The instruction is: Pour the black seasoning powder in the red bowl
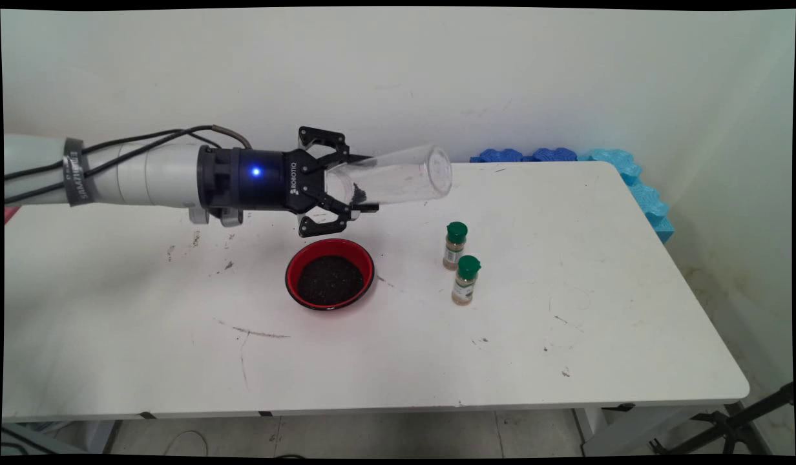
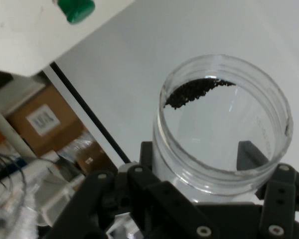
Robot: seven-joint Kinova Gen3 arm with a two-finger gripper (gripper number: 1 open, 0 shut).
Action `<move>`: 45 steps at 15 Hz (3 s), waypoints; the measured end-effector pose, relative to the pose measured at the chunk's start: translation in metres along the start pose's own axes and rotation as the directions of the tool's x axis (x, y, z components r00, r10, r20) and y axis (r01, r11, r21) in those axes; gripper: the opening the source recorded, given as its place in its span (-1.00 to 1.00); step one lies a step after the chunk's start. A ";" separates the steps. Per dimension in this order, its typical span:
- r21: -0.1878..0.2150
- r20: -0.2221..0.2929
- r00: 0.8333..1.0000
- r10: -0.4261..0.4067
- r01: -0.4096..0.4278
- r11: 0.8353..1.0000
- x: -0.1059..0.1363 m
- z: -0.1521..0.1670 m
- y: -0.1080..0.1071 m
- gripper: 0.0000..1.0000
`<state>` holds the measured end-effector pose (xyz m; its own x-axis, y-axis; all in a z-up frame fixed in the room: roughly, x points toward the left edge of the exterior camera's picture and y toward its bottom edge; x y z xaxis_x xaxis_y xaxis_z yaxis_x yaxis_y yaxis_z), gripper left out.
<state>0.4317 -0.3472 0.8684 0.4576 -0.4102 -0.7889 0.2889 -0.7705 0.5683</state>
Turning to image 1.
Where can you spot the pink foam block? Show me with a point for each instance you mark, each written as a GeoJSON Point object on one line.
{"type": "Point", "coordinates": [9, 216]}

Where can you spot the black tripod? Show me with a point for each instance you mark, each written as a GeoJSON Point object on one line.
{"type": "Point", "coordinates": [737, 425]}

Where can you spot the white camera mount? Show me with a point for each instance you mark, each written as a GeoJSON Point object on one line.
{"type": "Point", "coordinates": [199, 216]}

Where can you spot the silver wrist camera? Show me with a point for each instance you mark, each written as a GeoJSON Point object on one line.
{"type": "Point", "coordinates": [231, 218]}

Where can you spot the cyan foam mat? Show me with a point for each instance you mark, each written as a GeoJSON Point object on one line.
{"type": "Point", "coordinates": [643, 194]}

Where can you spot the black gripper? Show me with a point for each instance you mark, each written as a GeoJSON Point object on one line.
{"type": "Point", "coordinates": [262, 181]}

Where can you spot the green-capped spice bottle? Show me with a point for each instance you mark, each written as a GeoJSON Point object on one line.
{"type": "Point", "coordinates": [466, 278]}
{"type": "Point", "coordinates": [455, 242]}

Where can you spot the clear plastic jar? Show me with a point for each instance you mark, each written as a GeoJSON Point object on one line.
{"type": "Point", "coordinates": [404, 177]}

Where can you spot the black seeds heap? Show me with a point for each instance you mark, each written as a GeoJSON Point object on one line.
{"type": "Point", "coordinates": [330, 281]}
{"type": "Point", "coordinates": [358, 192]}

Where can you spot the grey table leg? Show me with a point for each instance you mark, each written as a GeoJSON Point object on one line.
{"type": "Point", "coordinates": [114, 431]}

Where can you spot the dark blue foam piece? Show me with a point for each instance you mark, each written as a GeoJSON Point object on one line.
{"type": "Point", "coordinates": [500, 155]}
{"type": "Point", "coordinates": [554, 154]}

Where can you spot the red bowl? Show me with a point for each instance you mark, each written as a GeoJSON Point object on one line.
{"type": "Point", "coordinates": [294, 276]}

